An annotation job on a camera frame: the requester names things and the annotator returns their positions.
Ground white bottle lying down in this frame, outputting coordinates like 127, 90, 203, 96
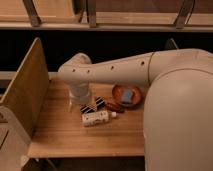
82, 110, 117, 127

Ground upper wooden shelf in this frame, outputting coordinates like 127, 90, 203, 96
0, 0, 213, 33

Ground left wooden side panel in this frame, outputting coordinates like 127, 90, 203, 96
0, 38, 49, 141

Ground translucent plastic cup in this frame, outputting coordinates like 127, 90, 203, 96
69, 95, 93, 111

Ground blue white sponge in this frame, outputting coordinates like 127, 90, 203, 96
121, 89, 133, 103

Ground black white striped packet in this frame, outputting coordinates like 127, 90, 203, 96
80, 97, 105, 114

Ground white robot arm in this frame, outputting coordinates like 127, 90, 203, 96
58, 49, 213, 171

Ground brown ceramic bowl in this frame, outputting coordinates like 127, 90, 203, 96
112, 85, 143, 108

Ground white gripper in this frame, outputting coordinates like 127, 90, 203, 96
69, 83, 91, 104

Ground right dark side panel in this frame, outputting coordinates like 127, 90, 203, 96
165, 38, 178, 50

